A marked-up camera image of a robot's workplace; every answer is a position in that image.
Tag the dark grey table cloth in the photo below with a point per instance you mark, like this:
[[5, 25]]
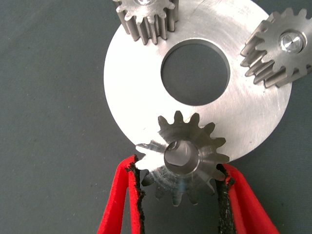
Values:
[[48, 97]]

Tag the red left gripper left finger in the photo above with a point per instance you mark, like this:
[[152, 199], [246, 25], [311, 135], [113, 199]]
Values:
[[119, 202]]

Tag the round metal carrier plate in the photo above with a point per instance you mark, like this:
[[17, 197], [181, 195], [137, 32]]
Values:
[[131, 80]]

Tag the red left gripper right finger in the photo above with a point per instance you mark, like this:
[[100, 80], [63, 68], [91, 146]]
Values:
[[246, 207]]

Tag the small steel planetary gear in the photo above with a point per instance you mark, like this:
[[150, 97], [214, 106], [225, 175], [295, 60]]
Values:
[[146, 22], [275, 56], [182, 180]]

